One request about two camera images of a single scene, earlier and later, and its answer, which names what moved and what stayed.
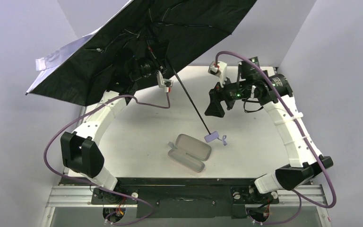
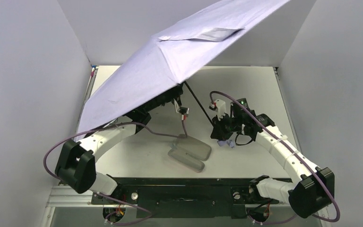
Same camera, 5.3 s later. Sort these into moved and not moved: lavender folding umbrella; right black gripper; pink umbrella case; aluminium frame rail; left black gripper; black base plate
Moved: left black gripper; right black gripper; lavender folding umbrella
Not moved: black base plate; pink umbrella case; aluminium frame rail
